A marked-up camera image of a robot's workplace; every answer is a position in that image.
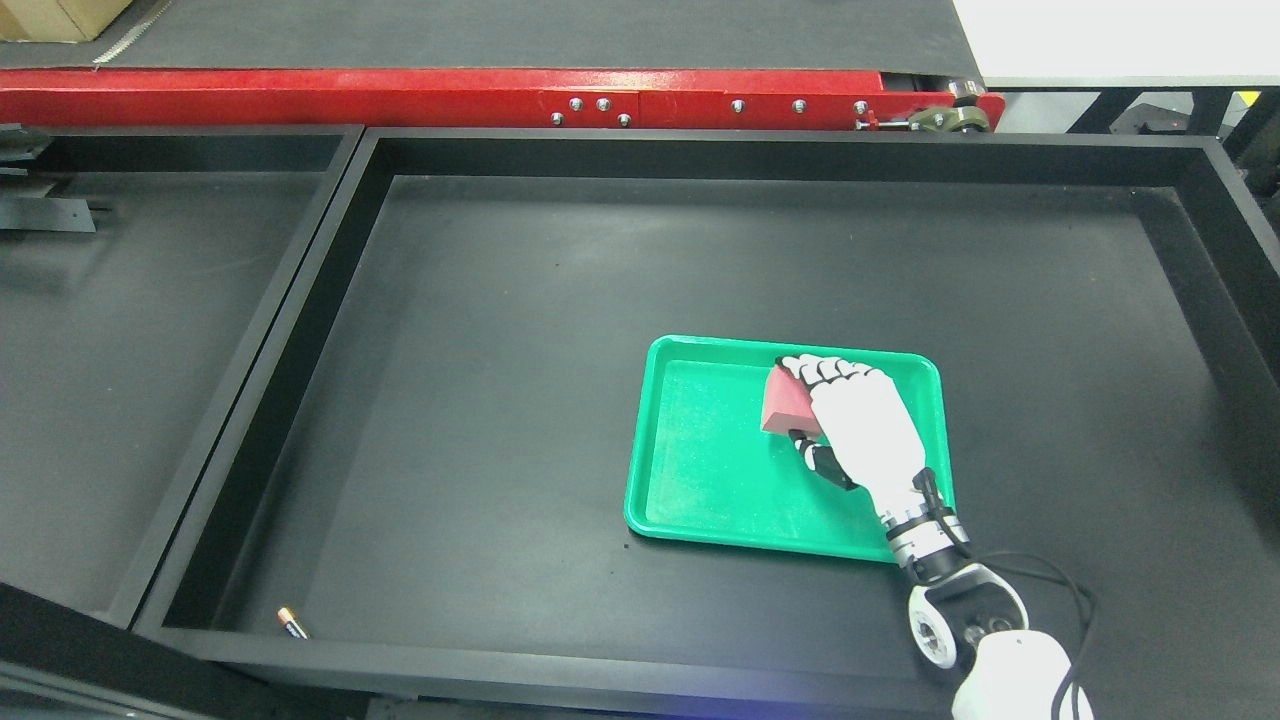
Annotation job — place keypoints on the red conveyor frame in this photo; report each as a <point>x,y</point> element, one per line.
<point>832,100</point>

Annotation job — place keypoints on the black metal shelf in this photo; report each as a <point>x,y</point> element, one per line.
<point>142,268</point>
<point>488,450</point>

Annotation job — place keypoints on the black metal right shelf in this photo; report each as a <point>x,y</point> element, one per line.
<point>488,450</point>

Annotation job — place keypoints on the pink foam block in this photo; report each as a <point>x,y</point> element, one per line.
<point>787,406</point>

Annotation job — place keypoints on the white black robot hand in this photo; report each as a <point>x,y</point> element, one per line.
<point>871,440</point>

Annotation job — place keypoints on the green plastic tray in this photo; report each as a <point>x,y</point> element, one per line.
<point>703,470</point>

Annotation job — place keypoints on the black metal left shelf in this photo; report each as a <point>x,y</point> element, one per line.
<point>142,268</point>

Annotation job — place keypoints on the cardboard box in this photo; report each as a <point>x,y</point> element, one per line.
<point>62,22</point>

